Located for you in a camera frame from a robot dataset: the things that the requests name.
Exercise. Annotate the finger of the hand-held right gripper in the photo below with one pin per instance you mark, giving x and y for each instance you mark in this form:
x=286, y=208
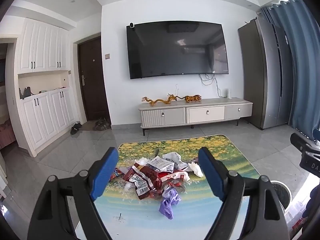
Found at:
x=301, y=142

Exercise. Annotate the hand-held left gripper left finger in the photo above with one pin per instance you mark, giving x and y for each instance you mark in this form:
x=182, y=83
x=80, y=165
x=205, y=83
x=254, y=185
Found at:
x=103, y=175

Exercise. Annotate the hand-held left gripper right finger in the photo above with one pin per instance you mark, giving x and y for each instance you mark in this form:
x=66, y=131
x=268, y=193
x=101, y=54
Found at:
x=211, y=175

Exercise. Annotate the red silver foil wrapper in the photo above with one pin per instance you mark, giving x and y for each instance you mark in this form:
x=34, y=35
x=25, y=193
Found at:
x=175, y=176

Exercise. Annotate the white round trash bin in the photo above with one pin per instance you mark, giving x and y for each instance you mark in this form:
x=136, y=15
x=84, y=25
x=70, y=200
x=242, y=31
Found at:
x=282, y=192

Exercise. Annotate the dark red snack wrapper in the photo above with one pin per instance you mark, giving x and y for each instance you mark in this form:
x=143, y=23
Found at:
x=143, y=180

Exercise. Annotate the purple plastic bag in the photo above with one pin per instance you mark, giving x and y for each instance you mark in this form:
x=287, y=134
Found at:
x=168, y=202

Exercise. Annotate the white printed packet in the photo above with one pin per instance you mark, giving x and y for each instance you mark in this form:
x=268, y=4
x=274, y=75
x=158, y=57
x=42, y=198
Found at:
x=160, y=164

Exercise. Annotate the small blue red wrapper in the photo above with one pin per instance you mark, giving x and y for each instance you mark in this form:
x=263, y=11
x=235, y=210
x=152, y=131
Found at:
x=116, y=172

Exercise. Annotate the white crumpled tissue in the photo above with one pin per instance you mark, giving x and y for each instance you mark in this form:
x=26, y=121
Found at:
x=196, y=169

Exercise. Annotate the white crumpled plastic bag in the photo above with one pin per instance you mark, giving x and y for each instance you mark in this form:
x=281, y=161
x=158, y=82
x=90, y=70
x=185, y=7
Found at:
x=175, y=158

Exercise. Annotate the printed top coffee table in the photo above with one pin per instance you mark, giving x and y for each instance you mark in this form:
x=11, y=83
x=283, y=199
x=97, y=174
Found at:
x=140, y=205

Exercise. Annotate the camouflage shoes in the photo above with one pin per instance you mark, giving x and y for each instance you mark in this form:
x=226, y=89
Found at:
x=102, y=124

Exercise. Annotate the grey doormat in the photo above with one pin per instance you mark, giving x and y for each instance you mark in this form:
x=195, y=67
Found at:
x=87, y=126

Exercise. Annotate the black shoes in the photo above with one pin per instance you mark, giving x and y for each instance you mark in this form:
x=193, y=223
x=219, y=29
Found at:
x=75, y=128

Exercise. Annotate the red plastic bag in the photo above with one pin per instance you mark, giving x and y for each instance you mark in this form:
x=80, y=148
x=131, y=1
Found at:
x=300, y=223

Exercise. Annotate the white television cabinet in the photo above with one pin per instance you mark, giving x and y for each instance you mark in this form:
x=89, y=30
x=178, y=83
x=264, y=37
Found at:
x=195, y=113

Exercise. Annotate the blue curtain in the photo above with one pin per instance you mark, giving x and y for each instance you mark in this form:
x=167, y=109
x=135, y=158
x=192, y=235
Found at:
x=300, y=67

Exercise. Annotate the grey refrigerator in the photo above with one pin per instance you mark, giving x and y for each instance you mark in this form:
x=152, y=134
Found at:
x=265, y=75

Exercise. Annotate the golden tiger figurine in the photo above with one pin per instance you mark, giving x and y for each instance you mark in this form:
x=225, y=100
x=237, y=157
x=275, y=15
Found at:
x=193, y=98

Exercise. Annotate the white router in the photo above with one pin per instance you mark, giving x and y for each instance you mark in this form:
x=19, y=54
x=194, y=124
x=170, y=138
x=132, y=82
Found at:
x=228, y=93

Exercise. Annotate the golden dragon figurine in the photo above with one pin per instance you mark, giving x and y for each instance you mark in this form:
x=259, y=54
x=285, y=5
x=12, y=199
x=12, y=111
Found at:
x=160, y=100

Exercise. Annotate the dark brown entrance door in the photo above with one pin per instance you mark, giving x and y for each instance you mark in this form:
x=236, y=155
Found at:
x=91, y=80

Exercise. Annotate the white hallway cabinet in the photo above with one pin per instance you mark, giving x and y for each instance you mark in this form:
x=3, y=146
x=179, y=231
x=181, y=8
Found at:
x=42, y=85

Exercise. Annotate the black item on cabinet shelf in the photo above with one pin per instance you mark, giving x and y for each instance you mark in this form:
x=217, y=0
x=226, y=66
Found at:
x=25, y=93

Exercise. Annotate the black wall television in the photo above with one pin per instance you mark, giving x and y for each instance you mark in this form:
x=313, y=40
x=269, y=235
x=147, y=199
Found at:
x=175, y=50

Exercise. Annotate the small white security camera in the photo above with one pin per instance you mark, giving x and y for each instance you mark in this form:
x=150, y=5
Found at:
x=131, y=25

